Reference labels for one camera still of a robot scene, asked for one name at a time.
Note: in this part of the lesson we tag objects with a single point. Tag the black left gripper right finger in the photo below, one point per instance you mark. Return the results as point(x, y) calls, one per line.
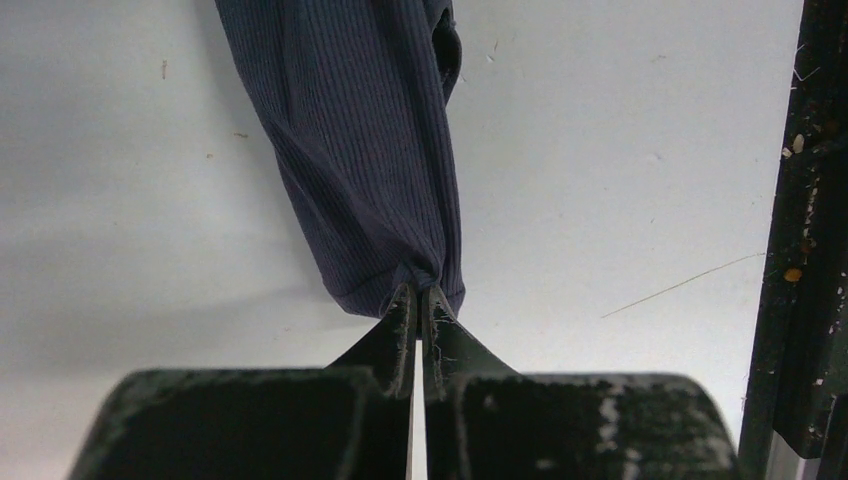
point(485, 420)

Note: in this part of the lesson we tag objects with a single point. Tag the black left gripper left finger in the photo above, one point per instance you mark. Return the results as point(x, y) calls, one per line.
point(348, 420)

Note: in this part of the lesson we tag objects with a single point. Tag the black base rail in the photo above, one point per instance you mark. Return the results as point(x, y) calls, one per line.
point(795, 415)

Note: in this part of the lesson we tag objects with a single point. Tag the navy underwear with cream waistband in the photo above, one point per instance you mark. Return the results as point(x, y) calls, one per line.
point(352, 96)

